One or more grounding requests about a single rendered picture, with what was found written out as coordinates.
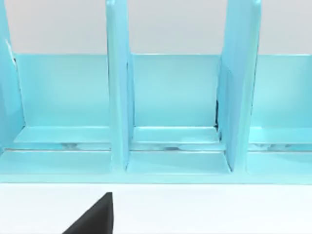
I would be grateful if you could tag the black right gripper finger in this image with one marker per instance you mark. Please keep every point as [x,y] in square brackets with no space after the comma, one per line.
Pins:
[98,217]

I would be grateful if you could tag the light blue upright rack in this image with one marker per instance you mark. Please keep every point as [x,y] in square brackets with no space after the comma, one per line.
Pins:
[170,97]

